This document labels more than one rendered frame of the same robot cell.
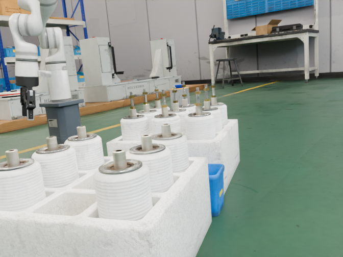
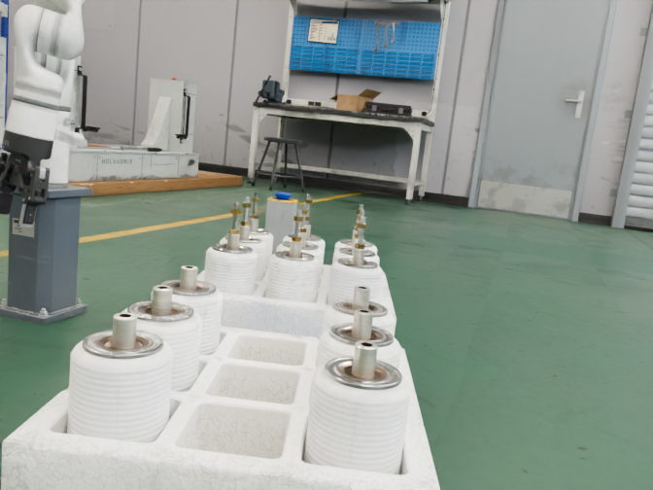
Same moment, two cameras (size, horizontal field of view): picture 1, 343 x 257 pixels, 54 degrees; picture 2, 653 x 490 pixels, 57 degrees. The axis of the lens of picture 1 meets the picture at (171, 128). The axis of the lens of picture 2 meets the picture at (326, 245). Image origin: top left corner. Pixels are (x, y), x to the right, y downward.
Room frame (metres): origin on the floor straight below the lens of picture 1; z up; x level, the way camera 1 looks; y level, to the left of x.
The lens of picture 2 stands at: (0.04, 0.32, 0.47)
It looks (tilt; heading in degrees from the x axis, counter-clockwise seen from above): 10 degrees down; 341
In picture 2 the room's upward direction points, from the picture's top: 6 degrees clockwise
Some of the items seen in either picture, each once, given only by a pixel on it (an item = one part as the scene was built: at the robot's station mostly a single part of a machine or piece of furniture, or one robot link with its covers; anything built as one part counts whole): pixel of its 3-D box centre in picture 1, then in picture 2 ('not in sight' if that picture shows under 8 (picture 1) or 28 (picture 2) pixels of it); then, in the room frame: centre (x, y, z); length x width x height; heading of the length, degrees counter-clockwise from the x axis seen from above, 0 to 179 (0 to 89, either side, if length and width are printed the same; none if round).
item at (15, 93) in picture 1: (14, 93); not in sight; (3.15, 1.43, 0.29); 0.30 x 0.30 x 0.06
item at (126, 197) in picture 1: (126, 215); (352, 459); (0.56, 0.09, 0.16); 0.10 x 0.10 x 0.18
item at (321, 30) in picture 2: not in sight; (323, 30); (6.07, -1.44, 1.54); 0.32 x 0.02 x 0.25; 54
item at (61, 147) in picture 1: (53, 149); (160, 311); (0.75, 0.27, 0.25); 0.08 x 0.08 x 0.01
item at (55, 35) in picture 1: (53, 47); (50, 75); (1.55, 0.50, 0.54); 0.09 x 0.09 x 0.17; 21
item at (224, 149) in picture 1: (179, 152); (292, 321); (1.23, -0.02, 0.09); 0.39 x 0.39 x 0.18; 70
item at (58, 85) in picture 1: (58, 82); (47, 148); (1.55, 0.50, 0.39); 0.09 x 0.09 x 0.17; 54
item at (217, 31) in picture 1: (217, 33); (271, 90); (5.71, -0.89, 0.87); 0.41 x 0.17 x 0.25; 144
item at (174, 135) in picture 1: (166, 136); (360, 308); (0.78, 0.01, 0.25); 0.08 x 0.08 x 0.01
